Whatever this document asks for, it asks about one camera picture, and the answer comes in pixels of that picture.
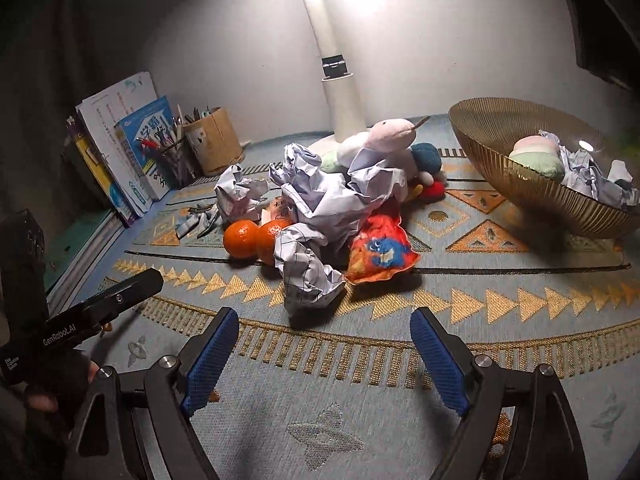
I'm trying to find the yellow and purple books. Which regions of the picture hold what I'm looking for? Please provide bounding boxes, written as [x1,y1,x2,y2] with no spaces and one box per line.
[65,115,137,228]

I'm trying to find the bundle of pens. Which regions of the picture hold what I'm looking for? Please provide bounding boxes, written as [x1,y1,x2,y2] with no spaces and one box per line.
[140,104,201,153]

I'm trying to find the grid-lined paper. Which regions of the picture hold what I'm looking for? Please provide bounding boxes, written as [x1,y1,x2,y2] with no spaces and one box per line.
[273,225,347,312]

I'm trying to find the green board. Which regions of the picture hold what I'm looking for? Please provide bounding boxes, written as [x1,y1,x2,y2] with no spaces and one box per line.
[44,207,123,293]

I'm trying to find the golden ribbed bowl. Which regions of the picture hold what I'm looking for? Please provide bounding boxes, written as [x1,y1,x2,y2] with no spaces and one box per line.
[448,97,640,240]

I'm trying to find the orange snack packet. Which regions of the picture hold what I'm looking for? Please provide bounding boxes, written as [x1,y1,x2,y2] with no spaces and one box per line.
[344,212,421,285]

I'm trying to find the three-tier bear plush stick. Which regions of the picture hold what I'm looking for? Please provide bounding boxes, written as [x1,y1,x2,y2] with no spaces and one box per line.
[320,116,431,173]

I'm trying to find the cardboard box pen holder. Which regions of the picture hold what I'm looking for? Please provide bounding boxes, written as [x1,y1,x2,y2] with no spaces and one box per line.
[184,107,244,177]

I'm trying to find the white blue red plush toy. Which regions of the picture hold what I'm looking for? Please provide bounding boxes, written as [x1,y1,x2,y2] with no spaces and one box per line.
[400,142,448,204]

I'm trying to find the white booklet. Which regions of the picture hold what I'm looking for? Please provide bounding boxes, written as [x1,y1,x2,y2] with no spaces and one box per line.
[75,72,161,211]

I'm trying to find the black mesh pen holder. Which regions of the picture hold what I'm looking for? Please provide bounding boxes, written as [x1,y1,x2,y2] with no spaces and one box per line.
[150,137,202,189]

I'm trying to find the small patterned wrapper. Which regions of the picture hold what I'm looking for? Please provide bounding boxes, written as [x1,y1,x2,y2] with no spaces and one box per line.
[175,202,222,240]

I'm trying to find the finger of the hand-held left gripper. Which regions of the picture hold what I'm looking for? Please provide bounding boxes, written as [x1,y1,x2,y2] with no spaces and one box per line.
[97,267,164,331]

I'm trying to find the blue book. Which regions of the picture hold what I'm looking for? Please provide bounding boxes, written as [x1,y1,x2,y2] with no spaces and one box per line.
[116,96,174,202]

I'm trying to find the white desk lamp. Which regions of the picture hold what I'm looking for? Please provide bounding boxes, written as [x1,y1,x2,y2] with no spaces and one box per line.
[287,0,370,161]

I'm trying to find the patterned woven mat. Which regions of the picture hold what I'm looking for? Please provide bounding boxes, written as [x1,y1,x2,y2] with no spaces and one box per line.
[45,112,640,480]

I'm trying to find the person's left hand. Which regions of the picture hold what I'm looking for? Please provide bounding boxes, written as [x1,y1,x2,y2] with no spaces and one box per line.
[20,347,101,423]

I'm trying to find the pastel round plush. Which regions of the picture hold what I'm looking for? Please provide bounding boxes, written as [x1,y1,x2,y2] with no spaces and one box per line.
[509,135,567,182]

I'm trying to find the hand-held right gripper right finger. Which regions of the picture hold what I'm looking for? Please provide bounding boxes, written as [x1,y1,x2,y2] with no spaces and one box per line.
[410,306,588,480]

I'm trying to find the large white paper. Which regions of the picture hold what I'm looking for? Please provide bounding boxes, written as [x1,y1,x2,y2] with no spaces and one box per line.
[269,142,407,252]

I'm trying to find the orange tangerine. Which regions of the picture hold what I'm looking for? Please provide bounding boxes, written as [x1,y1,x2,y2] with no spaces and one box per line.
[256,220,293,267]
[223,220,262,260]

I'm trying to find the orange printed card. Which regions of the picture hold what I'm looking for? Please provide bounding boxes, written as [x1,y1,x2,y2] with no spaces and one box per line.
[260,199,295,224]

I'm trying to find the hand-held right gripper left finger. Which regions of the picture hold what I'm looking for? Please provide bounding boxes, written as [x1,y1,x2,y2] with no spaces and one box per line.
[65,306,241,480]

